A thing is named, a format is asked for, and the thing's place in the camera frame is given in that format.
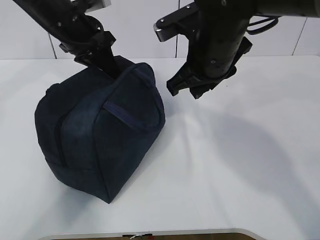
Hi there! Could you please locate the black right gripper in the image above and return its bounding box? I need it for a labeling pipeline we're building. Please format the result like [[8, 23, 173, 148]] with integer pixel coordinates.
[[166, 37, 253, 100]]

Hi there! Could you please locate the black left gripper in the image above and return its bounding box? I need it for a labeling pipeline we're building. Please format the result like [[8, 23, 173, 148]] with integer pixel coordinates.
[[59, 30, 120, 79]]

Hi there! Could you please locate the navy blue lunch bag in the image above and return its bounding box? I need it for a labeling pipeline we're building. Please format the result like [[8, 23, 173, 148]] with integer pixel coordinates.
[[34, 56, 166, 203]]

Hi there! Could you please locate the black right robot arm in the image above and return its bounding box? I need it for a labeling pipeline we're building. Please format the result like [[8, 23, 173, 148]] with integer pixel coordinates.
[[154, 0, 320, 99]]

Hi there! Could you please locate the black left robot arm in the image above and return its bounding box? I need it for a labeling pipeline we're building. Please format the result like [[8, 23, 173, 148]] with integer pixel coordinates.
[[15, 0, 121, 79]]

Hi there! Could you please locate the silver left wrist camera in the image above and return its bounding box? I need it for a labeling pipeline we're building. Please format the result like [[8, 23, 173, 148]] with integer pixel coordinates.
[[86, 0, 112, 13]]

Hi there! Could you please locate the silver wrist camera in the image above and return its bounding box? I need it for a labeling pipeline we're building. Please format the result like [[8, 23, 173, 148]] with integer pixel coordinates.
[[86, 0, 112, 13], [153, 2, 199, 42]]

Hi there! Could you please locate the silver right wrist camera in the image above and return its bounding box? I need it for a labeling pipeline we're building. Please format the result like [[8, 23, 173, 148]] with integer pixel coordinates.
[[153, 2, 199, 42]]

